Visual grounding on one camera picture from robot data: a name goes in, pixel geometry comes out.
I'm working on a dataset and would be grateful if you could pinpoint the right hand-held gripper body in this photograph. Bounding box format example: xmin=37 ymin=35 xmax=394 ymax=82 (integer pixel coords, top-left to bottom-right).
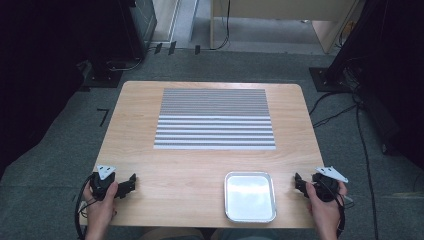
xmin=311 ymin=165 xmax=350 ymax=203

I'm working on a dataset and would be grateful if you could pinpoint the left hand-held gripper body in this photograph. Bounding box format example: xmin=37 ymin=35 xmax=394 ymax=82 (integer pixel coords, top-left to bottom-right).
xmin=89 ymin=164 xmax=130 ymax=201

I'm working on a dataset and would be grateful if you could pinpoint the person's left hand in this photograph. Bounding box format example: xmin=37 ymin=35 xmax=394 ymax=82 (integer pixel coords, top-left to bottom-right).
xmin=82 ymin=180 xmax=120 ymax=233

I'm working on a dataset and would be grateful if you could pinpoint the person's right hand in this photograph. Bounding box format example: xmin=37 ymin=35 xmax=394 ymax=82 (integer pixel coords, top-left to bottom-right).
xmin=305 ymin=181 xmax=349 ymax=233

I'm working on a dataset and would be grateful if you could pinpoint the silver metal tray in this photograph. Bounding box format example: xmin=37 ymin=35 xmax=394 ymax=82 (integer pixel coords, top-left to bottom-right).
xmin=223 ymin=171 xmax=278 ymax=224

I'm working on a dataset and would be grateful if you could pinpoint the black stand base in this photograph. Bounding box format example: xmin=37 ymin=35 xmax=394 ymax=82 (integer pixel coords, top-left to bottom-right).
xmin=81 ymin=59 xmax=124 ymax=89
xmin=308 ymin=66 xmax=355 ymax=94

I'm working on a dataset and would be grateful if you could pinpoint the grey striped placemat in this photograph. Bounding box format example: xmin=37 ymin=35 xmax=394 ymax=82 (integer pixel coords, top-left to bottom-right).
xmin=153 ymin=88 xmax=277 ymax=151

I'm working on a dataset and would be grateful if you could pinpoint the dark glass cabinet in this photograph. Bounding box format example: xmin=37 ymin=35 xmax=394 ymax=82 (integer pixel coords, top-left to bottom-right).
xmin=129 ymin=0 xmax=158 ymax=62

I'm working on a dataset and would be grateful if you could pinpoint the light wooden desk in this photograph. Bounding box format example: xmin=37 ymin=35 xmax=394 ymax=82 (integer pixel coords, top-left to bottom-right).
xmin=209 ymin=0 xmax=363 ymax=55

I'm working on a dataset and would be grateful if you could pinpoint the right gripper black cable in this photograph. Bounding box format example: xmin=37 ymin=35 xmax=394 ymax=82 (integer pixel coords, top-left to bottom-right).
xmin=328 ymin=181 xmax=356 ymax=240

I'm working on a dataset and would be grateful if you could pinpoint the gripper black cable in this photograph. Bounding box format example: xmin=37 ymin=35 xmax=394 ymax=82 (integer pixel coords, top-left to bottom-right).
xmin=74 ymin=174 xmax=98 ymax=240
xmin=328 ymin=181 xmax=356 ymax=240

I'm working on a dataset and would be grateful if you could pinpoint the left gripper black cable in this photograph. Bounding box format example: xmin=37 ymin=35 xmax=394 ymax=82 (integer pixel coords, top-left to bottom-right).
xmin=74 ymin=174 xmax=98 ymax=240

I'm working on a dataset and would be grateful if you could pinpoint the long black floor cable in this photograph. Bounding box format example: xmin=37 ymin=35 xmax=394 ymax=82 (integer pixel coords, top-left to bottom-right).
xmin=353 ymin=98 xmax=380 ymax=240

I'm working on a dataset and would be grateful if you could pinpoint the grey cable at stand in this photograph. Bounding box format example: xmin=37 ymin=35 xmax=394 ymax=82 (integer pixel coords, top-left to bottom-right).
xmin=105 ymin=57 xmax=144 ymax=72

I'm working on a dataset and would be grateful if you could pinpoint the black hanging cable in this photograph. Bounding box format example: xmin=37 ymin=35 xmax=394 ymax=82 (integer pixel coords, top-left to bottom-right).
xmin=210 ymin=0 xmax=232 ymax=52

